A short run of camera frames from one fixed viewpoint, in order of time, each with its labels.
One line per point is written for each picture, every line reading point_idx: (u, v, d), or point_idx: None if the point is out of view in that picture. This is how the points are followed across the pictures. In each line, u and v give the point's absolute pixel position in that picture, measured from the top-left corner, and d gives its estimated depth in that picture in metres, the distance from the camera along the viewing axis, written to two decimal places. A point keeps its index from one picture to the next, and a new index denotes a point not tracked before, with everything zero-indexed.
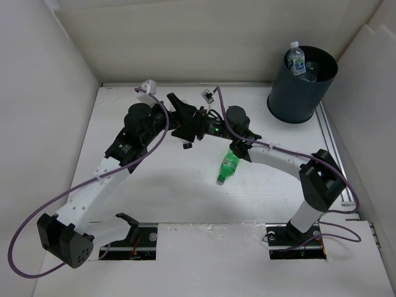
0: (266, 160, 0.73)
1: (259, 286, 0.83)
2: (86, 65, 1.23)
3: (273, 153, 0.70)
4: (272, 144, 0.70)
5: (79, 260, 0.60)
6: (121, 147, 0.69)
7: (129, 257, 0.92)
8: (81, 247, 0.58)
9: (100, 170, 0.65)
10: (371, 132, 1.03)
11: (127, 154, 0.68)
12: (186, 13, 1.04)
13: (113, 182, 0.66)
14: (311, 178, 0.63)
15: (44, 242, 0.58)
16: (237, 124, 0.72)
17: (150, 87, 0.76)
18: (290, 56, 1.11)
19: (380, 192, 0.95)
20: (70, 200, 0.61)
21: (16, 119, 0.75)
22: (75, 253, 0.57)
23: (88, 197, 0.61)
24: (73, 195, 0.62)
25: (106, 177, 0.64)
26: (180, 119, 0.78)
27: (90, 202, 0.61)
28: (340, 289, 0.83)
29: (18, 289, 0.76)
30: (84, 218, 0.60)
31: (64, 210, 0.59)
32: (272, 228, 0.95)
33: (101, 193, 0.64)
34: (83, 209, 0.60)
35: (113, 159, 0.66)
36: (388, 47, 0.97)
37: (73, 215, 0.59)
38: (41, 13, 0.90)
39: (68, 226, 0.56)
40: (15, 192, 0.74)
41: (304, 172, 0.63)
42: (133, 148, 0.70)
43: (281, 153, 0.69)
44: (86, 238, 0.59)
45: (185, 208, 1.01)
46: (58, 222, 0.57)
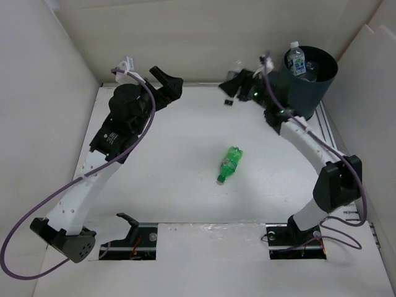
0: (294, 141, 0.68)
1: (259, 286, 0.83)
2: (86, 65, 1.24)
3: (306, 137, 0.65)
4: (309, 129, 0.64)
5: (81, 255, 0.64)
6: (107, 137, 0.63)
7: (129, 257, 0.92)
8: (79, 245, 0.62)
9: (85, 168, 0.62)
10: (371, 132, 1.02)
11: (114, 144, 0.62)
12: (186, 13, 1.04)
13: (101, 178, 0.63)
14: (331, 179, 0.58)
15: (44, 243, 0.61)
16: (276, 85, 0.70)
17: (128, 64, 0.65)
18: (290, 56, 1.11)
19: (380, 191, 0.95)
20: (59, 203, 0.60)
21: (16, 119, 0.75)
22: (73, 252, 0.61)
23: (76, 198, 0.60)
24: (62, 198, 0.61)
25: (91, 176, 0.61)
26: (170, 94, 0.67)
27: (78, 203, 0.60)
28: (340, 289, 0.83)
29: (18, 288, 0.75)
30: (75, 219, 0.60)
31: (54, 215, 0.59)
32: (272, 228, 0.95)
33: (90, 192, 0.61)
34: (72, 211, 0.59)
35: (99, 154, 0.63)
36: (387, 47, 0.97)
37: (63, 219, 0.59)
38: (41, 13, 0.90)
39: (59, 231, 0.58)
40: (14, 192, 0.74)
41: (327, 169, 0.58)
42: (120, 137, 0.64)
43: (314, 142, 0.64)
44: (78, 239, 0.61)
45: (186, 208, 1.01)
46: (49, 227, 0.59)
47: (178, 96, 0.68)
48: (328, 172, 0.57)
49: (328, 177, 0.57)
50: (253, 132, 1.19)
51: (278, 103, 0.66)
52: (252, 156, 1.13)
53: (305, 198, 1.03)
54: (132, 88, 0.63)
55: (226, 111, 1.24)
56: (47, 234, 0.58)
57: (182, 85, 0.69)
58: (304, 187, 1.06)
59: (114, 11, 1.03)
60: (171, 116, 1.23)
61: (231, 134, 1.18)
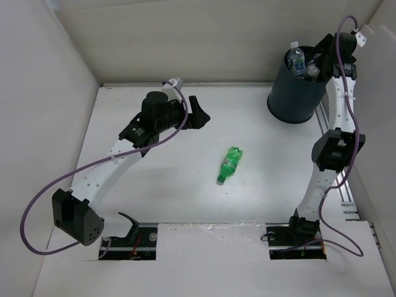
0: (330, 97, 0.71)
1: (260, 286, 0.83)
2: (86, 66, 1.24)
3: (340, 99, 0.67)
4: (347, 93, 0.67)
5: (90, 238, 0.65)
6: (135, 130, 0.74)
7: (129, 257, 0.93)
8: (93, 224, 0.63)
9: (114, 151, 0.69)
10: (370, 132, 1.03)
11: (139, 137, 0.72)
12: (186, 12, 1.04)
13: (125, 163, 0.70)
14: (331, 140, 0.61)
15: (58, 218, 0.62)
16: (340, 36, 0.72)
17: (177, 83, 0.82)
18: (290, 56, 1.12)
19: (380, 191, 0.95)
20: (85, 178, 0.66)
21: (16, 119, 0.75)
22: (87, 230, 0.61)
23: (103, 174, 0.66)
24: (89, 173, 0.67)
25: (119, 158, 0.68)
26: (193, 122, 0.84)
27: (104, 179, 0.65)
28: (340, 289, 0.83)
29: (18, 289, 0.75)
30: (97, 195, 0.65)
31: (79, 187, 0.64)
32: (272, 228, 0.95)
33: (114, 172, 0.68)
34: (97, 185, 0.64)
35: (127, 143, 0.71)
36: (387, 47, 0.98)
37: (87, 191, 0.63)
38: (41, 13, 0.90)
39: (83, 201, 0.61)
40: (15, 192, 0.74)
41: (331, 132, 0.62)
42: (146, 132, 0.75)
43: (343, 107, 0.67)
44: (96, 217, 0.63)
45: (186, 208, 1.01)
46: (73, 197, 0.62)
47: (199, 127, 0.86)
48: (330, 133, 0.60)
49: (328, 137, 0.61)
50: (253, 132, 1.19)
51: (337, 54, 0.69)
52: (252, 155, 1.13)
53: None
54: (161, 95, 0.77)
55: (226, 111, 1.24)
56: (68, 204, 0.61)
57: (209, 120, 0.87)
58: (305, 187, 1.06)
59: (114, 11, 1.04)
60: None
61: (231, 134, 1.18)
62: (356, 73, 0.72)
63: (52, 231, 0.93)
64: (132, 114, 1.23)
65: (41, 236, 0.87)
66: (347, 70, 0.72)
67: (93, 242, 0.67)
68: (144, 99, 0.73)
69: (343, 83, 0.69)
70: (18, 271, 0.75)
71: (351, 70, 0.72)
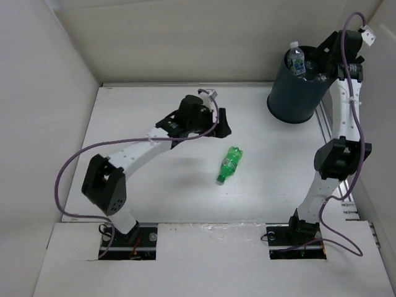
0: (335, 101, 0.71)
1: (259, 286, 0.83)
2: (86, 66, 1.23)
3: (344, 104, 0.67)
4: (352, 98, 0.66)
5: (112, 208, 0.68)
6: (171, 124, 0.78)
7: (129, 256, 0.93)
8: (119, 194, 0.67)
9: (150, 135, 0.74)
10: (371, 132, 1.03)
11: (174, 129, 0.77)
12: (186, 12, 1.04)
13: (158, 148, 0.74)
14: (335, 150, 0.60)
15: (88, 182, 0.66)
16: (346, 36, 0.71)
17: (213, 93, 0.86)
18: (289, 57, 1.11)
19: (380, 191, 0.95)
20: (122, 150, 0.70)
21: (16, 119, 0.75)
22: (114, 197, 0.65)
23: (138, 151, 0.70)
24: (126, 148, 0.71)
25: (154, 142, 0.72)
26: (218, 131, 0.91)
27: (139, 155, 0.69)
28: (340, 289, 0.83)
29: (18, 289, 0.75)
30: (130, 167, 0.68)
31: (116, 156, 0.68)
32: (272, 228, 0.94)
33: (148, 153, 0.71)
34: (132, 159, 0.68)
35: (162, 130, 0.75)
36: (388, 47, 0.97)
37: (122, 161, 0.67)
38: (41, 13, 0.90)
39: (119, 167, 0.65)
40: (14, 192, 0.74)
41: (335, 141, 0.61)
42: (179, 127, 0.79)
43: (348, 113, 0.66)
44: (123, 187, 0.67)
45: (186, 208, 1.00)
46: (109, 163, 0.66)
47: (220, 135, 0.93)
48: (334, 143, 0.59)
49: (331, 147, 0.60)
50: (254, 132, 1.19)
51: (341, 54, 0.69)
52: (253, 155, 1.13)
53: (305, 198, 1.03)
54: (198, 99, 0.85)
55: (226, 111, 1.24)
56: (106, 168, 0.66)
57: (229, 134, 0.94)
58: (305, 187, 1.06)
59: (114, 11, 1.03)
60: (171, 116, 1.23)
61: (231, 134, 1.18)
62: (362, 75, 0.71)
63: (52, 232, 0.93)
64: (132, 114, 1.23)
65: (41, 236, 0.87)
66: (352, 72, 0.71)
67: (111, 215, 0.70)
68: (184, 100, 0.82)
69: (348, 87, 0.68)
70: (18, 271, 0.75)
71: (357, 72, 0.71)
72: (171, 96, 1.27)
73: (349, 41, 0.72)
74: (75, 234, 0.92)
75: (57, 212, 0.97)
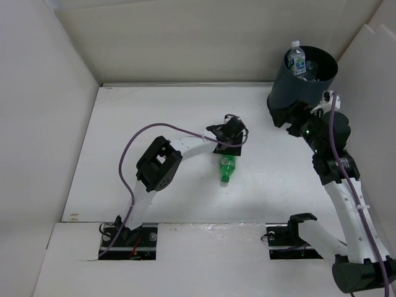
0: (337, 206, 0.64)
1: (260, 286, 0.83)
2: (86, 65, 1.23)
3: (354, 215, 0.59)
4: (361, 206, 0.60)
5: (159, 186, 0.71)
6: (218, 130, 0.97)
7: (129, 256, 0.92)
8: (170, 174, 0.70)
9: (203, 133, 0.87)
10: (372, 133, 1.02)
11: (221, 135, 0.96)
12: (187, 12, 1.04)
13: (206, 146, 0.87)
14: (364, 278, 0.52)
15: (145, 158, 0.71)
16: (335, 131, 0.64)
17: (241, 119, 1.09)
18: (290, 55, 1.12)
19: (381, 192, 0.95)
20: (180, 138, 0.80)
21: (16, 120, 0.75)
22: (166, 176, 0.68)
23: (193, 142, 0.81)
24: (183, 137, 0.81)
25: (206, 140, 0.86)
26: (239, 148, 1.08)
27: (194, 145, 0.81)
28: (340, 289, 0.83)
29: (17, 289, 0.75)
30: (185, 154, 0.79)
31: (176, 142, 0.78)
32: (273, 228, 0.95)
33: (198, 146, 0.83)
34: (188, 148, 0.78)
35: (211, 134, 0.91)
36: (388, 47, 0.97)
37: (181, 146, 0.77)
38: (41, 13, 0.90)
39: (177, 150, 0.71)
40: (15, 194, 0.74)
41: (361, 268, 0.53)
42: (224, 134, 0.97)
43: (361, 225, 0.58)
44: (174, 170, 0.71)
45: (186, 208, 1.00)
46: (169, 145, 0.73)
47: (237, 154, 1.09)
48: (362, 275, 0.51)
49: (359, 276, 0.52)
50: (254, 132, 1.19)
51: (334, 151, 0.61)
52: (253, 155, 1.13)
53: (305, 198, 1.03)
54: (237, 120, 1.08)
55: (226, 111, 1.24)
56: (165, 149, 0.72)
57: (239, 156, 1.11)
58: (305, 187, 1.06)
59: (114, 10, 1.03)
60: (171, 115, 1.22)
61: None
62: (358, 171, 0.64)
63: (52, 232, 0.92)
64: (132, 113, 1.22)
65: (41, 236, 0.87)
66: (346, 166, 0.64)
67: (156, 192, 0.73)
68: (234, 117, 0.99)
69: (351, 192, 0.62)
70: (18, 271, 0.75)
71: (352, 167, 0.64)
72: (171, 96, 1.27)
73: (338, 135, 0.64)
74: (75, 235, 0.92)
75: (57, 212, 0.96)
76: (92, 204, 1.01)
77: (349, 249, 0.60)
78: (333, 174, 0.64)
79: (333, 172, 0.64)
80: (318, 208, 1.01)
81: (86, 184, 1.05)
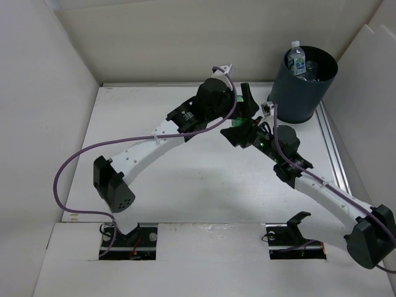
0: (312, 194, 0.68)
1: (260, 285, 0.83)
2: (86, 65, 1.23)
3: (325, 191, 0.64)
4: (326, 181, 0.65)
5: (120, 207, 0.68)
6: (184, 114, 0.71)
7: (129, 257, 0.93)
8: (124, 196, 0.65)
9: (158, 130, 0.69)
10: (372, 132, 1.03)
11: (188, 121, 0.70)
12: (187, 12, 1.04)
13: (167, 145, 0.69)
14: (366, 234, 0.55)
15: (96, 181, 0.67)
16: (284, 144, 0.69)
17: (229, 70, 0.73)
18: (290, 55, 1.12)
19: (381, 192, 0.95)
20: (126, 151, 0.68)
21: (16, 120, 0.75)
22: (116, 201, 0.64)
23: (142, 151, 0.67)
24: (131, 147, 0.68)
25: (161, 139, 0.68)
26: (244, 111, 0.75)
27: (142, 156, 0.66)
28: (340, 289, 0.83)
29: (18, 289, 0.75)
30: (133, 170, 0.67)
31: (119, 159, 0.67)
32: (272, 228, 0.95)
33: (152, 153, 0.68)
34: (134, 162, 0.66)
35: (173, 124, 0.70)
36: (388, 47, 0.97)
37: (124, 164, 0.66)
38: (42, 13, 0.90)
39: (118, 173, 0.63)
40: (15, 194, 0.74)
41: (358, 227, 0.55)
42: (196, 118, 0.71)
43: (336, 195, 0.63)
44: (129, 190, 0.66)
45: (185, 209, 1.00)
46: (111, 166, 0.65)
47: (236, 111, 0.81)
48: (362, 231, 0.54)
49: (362, 234, 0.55)
50: None
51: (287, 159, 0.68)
52: (252, 155, 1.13)
53: (305, 198, 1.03)
54: (214, 84, 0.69)
55: None
56: (108, 171, 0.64)
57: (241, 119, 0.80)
58: None
59: (114, 10, 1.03)
60: None
61: None
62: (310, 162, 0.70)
63: (52, 232, 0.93)
64: (132, 113, 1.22)
65: (41, 236, 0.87)
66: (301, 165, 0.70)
67: (124, 210, 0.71)
68: (202, 85, 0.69)
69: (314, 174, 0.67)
70: (18, 271, 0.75)
71: (304, 161, 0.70)
72: (171, 96, 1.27)
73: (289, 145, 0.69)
74: (75, 234, 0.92)
75: (57, 212, 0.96)
76: (93, 204, 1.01)
77: (343, 222, 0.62)
78: (292, 176, 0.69)
79: (292, 174, 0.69)
80: (318, 208, 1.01)
81: (86, 184, 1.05)
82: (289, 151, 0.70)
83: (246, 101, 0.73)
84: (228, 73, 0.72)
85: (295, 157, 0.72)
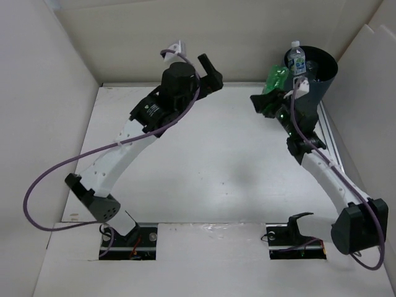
0: (316, 173, 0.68)
1: (260, 285, 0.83)
2: (86, 66, 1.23)
3: (329, 172, 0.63)
4: (333, 164, 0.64)
5: (106, 216, 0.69)
6: (148, 108, 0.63)
7: (129, 257, 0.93)
8: (104, 207, 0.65)
9: (123, 135, 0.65)
10: (371, 132, 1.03)
11: (153, 117, 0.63)
12: (186, 12, 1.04)
13: (136, 147, 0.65)
14: (353, 220, 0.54)
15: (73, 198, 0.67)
16: (301, 117, 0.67)
17: (180, 47, 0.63)
18: (290, 55, 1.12)
19: (380, 192, 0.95)
20: (93, 164, 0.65)
21: (15, 120, 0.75)
22: (98, 213, 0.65)
23: (110, 162, 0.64)
24: (97, 159, 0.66)
25: (127, 143, 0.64)
26: (213, 85, 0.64)
27: (110, 168, 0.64)
28: (340, 289, 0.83)
29: (18, 289, 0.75)
30: (106, 181, 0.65)
31: (88, 172, 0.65)
32: (273, 228, 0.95)
33: (120, 161, 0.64)
34: (103, 175, 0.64)
35: (138, 124, 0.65)
36: (388, 47, 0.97)
37: (94, 178, 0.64)
38: (41, 13, 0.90)
39: (90, 190, 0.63)
40: (15, 194, 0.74)
41: (348, 211, 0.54)
42: (163, 110, 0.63)
43: (338, 178, 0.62)
44: (109, 200, 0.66)
45: (185, 208, 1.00)
46: (81, 184, 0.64)
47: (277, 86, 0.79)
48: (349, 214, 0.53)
49: (349, 218, 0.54)
50: (255, 133, 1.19)
51: (301, 135, 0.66)
52: (252, 155, 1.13)
53: (305, 198, 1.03)
54: (179, 68, 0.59)
55: (226, 111, 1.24)
56: (80, 189, 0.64)
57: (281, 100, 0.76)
58: (305, 187, 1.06)
59: (114, 10, 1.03)
60: None
61: (231, 133, 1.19)
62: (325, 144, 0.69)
63: (52, 232, 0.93)
64: None
65: (41, 236, 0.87)
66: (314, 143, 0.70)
67: (111, 217, 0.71)
68: (163, 71, 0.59)
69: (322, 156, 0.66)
70: (18, 270, 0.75)
71: (318, 142, 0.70)
72: None
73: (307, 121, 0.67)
74: (75, 234, 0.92)
75: (57, 211, 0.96)
76: None
77: (336, 205, 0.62)
78: (303, 150, 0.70)
79: (303, 150, 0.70)
80: (318, 208, 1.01)
81: None
82: (305, 127, 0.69)
83: (210, 73, 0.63)
84: (180, 51, 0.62)
85: (310, 135, 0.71)
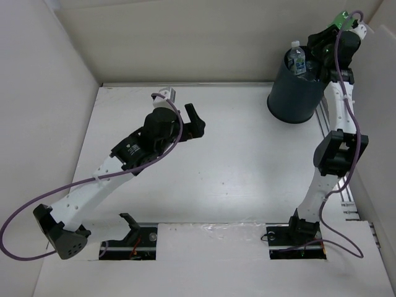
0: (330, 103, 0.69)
1: (259, 285, 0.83)
2: (86, 66, 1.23)
3: (338, 101, 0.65)
4: (346, 96, 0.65)
5: (70, 253, 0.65)
6: (129, 147, 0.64)
7: (129, 256, 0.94)
8: (72, 242, 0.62)
9: (101, 169, 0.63)
10: (371, 132, 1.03)
11: (133, 155, 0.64)
12: (186, 12, 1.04)
13: (112, 184, 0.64)
14: (333, 141, 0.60)
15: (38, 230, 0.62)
16: (341, 42, 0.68)
17: (169, 95, 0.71)
18: (290, 55, 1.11)
19: (380, 191, 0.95)
20: (66, 197, 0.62)
21: (15, 120, 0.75)
22: (64, 249, 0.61)
23: (84, 196, 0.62)
24: (72, 192, 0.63)
25: (104, 179, 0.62)
26: (193, 131, 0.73)
27: (83, 202, 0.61)
28: (340, 289, 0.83)
29: (17, 289, 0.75)
30: (77, 216, 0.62)
31: (59, 206, 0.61)
32: (272, 228, 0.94)
33: (94, 196, 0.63)
34: (75, 209, 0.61)
35: (117, 161, 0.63)
36: (388, 47, 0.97)
37: (65, 213, 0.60)
38: (41, 13, 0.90)
39: (59, 223, 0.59)
40: (14, 195, 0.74)
41: (333, 133, 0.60)
42: (143, 150, 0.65)
43: (343, 107, 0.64)
44: (77, 236, 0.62)
45: (185, 208, 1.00)
46: (51, 216, 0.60)
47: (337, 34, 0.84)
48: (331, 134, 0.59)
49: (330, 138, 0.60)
50: (255, 133, 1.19)
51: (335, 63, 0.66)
52: (252, 155, 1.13)
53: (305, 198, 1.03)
54: (161, 114, 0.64)
55: (226, 111, 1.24)
56: (47, 221, 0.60)
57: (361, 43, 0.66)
58: (305, 187, 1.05)
59: (114, 10, 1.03)
60: None
61: (230, 133, 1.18)
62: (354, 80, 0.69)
63: None
64: (132, 113, 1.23)
65: (40, 236, 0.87)
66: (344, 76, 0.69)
67: (75, 253, 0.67)
68: (148, 115, 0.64)
69: (341, 87, 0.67)
70: (18, 271, 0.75)
71: (349, 77, 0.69)
72: None
73: (344, 49, 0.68)
74: None
75: None
76: None
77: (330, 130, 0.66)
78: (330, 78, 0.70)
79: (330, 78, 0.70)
80: None
81: None
82: (340, 56, 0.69)
83: (193, 122, 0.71)
84: (167, 98, 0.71)
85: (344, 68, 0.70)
